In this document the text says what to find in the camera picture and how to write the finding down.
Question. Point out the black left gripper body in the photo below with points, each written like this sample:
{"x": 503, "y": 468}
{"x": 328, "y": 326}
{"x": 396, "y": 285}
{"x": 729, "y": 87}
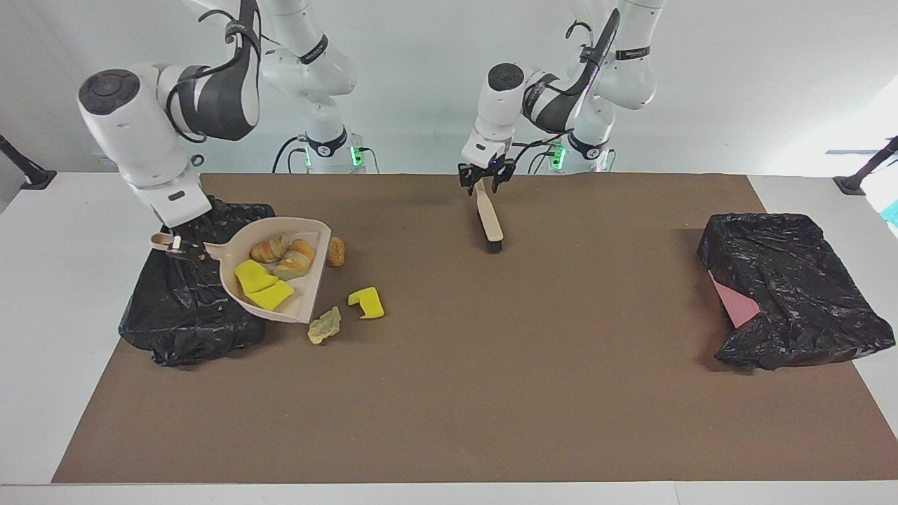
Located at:
{"x": 487, "y": 165}

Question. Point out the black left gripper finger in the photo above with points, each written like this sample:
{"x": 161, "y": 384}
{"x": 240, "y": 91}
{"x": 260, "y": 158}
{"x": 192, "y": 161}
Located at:
{"x": 467, "y": 181}
{"x": 504, "y": 179}

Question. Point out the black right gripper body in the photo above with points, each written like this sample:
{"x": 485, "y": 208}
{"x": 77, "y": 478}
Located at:
{"x": 181, "y": 233}

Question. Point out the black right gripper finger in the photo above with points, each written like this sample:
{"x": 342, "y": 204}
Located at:
{"x": 174, "y": 248}
{"x": 196, "y": 252}

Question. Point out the beige hand brush black bristles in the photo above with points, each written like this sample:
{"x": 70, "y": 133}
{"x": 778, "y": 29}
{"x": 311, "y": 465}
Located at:
{"x": 491, "y": 221}

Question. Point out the small yellow sponge piece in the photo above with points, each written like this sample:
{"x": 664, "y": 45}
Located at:
{"x": 252, "y": 275}

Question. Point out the tan croissant piece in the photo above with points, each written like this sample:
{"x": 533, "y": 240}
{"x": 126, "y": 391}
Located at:
{"x": 270, "y": 250}

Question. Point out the green topped yellow sponge piece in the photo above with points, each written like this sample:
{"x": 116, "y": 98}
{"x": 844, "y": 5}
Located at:
{"x": 270, "y": 296}

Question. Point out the pale beige foam chunk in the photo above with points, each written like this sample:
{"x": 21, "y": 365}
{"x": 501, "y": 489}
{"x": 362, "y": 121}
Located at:
{"x": 298, "y": 259}

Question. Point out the beige plastic dustpan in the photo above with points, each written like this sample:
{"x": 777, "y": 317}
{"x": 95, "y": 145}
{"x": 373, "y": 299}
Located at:
{"x": 305, "y": 289}

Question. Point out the brown cork nugget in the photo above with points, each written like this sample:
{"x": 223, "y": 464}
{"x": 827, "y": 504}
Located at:
{"x": 336, "y": 252}

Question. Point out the pale cream foam chunk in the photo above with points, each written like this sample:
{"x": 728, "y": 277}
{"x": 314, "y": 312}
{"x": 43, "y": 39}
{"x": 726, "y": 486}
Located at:
{"x": 324, "y": 326}

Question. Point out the notched yellow sponge piece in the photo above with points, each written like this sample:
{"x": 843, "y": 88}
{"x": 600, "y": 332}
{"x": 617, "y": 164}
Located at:
{"x": 372, "y": 303}

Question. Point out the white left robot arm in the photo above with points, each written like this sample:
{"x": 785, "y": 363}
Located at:
{"x": 505, "y": 98}

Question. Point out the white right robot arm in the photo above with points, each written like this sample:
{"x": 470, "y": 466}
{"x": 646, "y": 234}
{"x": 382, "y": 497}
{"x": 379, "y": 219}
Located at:
{"x": 119, "y": 119}

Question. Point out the black bag lined bin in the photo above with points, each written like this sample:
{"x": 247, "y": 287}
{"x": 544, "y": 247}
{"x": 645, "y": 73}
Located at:
{"x": 182, "y": 315}

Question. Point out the pink bin with black bag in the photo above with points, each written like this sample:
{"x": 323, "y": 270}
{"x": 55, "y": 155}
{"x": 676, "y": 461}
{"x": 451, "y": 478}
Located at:
{"x": 793, "y": 280}

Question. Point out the brown table mat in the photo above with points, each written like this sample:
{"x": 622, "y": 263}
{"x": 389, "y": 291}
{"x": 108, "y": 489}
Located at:
{"x": 456, "y": 386}

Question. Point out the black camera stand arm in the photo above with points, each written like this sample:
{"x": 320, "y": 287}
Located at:
{"x": 35, "y": 179}
{"x": 852, "y": 184}

